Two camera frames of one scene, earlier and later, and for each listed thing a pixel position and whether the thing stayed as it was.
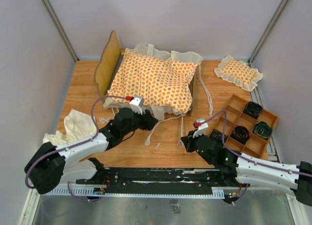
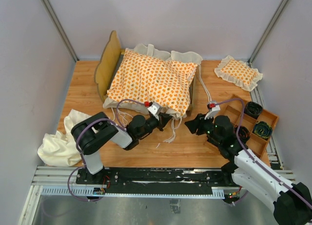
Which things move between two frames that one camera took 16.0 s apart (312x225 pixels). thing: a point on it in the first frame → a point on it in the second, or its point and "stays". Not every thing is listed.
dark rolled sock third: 241,133 stays
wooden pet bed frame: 108,64 stays
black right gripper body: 191,145 → 209,131
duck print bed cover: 161,83 stays
